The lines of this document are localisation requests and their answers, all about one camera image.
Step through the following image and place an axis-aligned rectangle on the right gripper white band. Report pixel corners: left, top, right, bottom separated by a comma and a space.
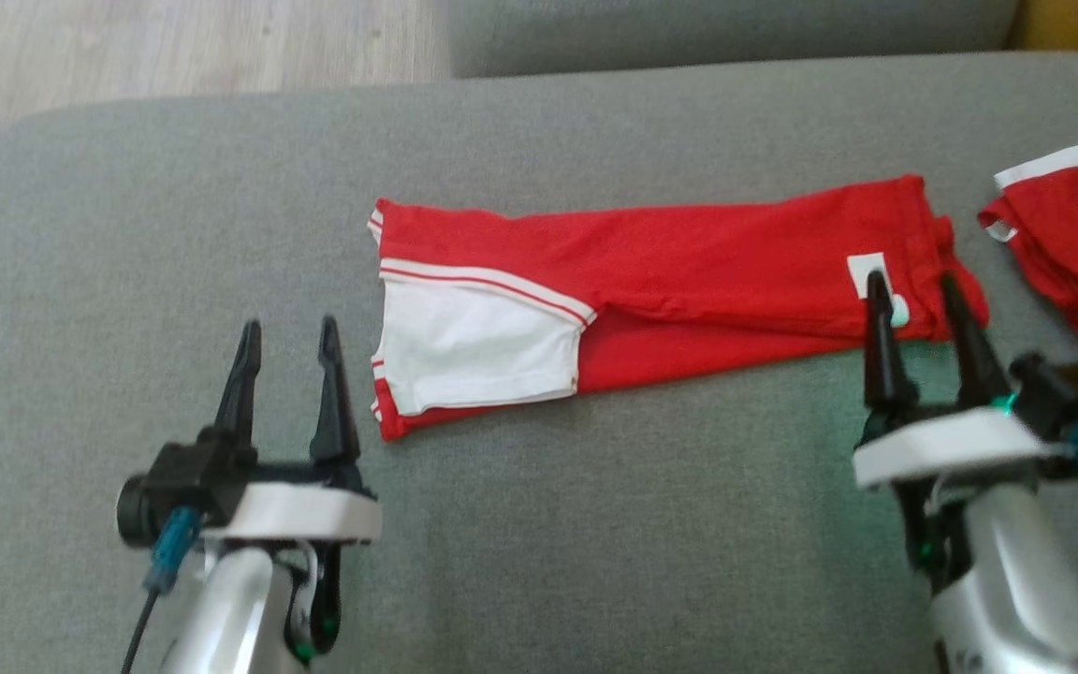
852, 270, 1071, 592

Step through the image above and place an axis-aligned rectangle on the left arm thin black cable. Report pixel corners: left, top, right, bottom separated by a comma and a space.
120, 588, 162, 674

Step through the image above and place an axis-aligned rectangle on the red basketball jersey number 23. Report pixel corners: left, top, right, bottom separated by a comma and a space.
368, 173, 991, 443

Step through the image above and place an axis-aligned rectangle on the left arm blue cable connector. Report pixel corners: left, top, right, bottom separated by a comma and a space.
144, 506, 204, 596

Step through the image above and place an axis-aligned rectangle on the grey sofa backrest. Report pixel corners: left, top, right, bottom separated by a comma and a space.
445, 0, 1023, 81

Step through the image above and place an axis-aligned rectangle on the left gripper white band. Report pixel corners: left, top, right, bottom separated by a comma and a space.
205, 315, 384, 662

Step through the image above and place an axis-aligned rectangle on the mustard yellow cushion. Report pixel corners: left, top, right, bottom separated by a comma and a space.
1012, 0, 1078, 55

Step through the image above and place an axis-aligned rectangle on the grey sofa seat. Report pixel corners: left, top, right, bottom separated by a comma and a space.
0, 51, 1078, 674

